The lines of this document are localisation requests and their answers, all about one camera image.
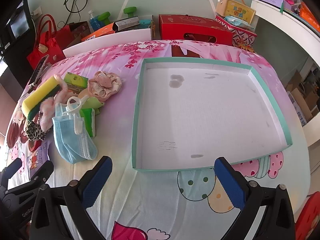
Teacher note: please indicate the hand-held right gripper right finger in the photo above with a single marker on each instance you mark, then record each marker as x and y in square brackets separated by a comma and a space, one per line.
[230, 185]

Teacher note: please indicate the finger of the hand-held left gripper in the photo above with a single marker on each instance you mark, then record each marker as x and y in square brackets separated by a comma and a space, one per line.
[13, 167]
[42, 171]

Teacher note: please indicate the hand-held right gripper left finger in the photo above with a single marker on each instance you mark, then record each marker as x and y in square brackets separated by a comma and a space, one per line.
[96, 180]

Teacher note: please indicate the leopard print scrunchie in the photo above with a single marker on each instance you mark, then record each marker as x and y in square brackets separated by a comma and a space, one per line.
[33, 131]

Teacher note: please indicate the blue face mask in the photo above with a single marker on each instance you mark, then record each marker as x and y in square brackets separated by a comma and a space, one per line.
[67, 137]

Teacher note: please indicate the green tissue pack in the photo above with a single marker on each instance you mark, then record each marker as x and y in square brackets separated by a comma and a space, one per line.
[89, 122]
[75, 81]

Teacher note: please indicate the shallow teal cardboard box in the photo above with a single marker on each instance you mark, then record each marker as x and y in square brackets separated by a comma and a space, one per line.
[200, 117]

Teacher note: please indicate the yellow sponge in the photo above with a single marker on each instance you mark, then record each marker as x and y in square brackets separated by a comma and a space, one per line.
[37, 97]

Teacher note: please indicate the green cloth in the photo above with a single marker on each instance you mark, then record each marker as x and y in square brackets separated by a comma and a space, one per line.
[93, 103]

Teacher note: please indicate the pink zigzag fleece cloth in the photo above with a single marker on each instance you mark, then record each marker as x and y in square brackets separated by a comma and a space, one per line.
[62, 86]

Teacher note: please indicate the pink printed scrunchie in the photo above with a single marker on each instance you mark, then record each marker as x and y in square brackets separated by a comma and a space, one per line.
[105, 85]

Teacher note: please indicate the pink printed blanket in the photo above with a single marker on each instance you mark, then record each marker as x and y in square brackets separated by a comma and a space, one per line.
[162, 205]

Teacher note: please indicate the red printed stool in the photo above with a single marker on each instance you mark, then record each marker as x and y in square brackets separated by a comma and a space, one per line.
[310, 217]

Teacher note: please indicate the smartphone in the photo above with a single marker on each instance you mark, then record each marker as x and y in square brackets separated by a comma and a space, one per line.
[38, 71]

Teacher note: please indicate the printed cardboard box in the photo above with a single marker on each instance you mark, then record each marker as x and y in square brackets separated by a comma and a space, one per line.
[296, 110]

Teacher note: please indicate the brown cardboard box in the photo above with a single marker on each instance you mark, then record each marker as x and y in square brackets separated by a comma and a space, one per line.
[300, 97]

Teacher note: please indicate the black cabinet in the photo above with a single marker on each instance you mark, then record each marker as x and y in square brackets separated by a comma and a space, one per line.
[12, 55]

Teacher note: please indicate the red felt bag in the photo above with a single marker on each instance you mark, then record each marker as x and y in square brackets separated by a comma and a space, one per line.
[47, 47]

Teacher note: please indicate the white board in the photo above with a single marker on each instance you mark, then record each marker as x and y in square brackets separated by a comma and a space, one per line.
[105, 42]

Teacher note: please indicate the small red yellow box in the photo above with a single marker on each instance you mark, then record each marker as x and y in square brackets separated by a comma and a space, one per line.
[246, 47]

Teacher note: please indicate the dark brown paper bag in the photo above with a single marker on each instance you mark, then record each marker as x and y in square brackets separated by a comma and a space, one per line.
[77, 33]

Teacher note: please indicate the black monitor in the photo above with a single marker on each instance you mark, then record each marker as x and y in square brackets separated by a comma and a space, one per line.
[17, 25]

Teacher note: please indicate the orange cardboard box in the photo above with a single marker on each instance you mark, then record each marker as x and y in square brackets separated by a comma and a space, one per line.
[100, 31]

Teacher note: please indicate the red white patterned box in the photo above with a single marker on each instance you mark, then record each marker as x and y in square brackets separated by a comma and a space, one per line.
[241, 36]

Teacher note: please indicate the blue liquid bottle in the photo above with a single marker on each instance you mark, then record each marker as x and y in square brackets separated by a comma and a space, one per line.
[94, 22]

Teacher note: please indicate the black box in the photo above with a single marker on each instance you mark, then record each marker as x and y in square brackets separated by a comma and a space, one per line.
[127, 23]

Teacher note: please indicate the red gift box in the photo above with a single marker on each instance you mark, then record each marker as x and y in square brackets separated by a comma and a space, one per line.
[195, 27]

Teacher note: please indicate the teal plastic item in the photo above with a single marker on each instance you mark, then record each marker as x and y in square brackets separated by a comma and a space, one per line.
[145, 23]

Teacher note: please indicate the wet wipes pack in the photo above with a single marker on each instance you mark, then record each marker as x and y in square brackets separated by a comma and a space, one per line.
[237, 21]

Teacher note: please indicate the green dumbbell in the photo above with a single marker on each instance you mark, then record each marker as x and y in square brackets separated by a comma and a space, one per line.
[130, 10]

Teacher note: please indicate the white shelf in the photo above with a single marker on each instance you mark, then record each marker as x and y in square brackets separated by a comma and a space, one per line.
[282, 17]

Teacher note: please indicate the white wall socket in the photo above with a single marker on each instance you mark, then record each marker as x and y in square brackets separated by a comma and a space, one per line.
[37, 11]

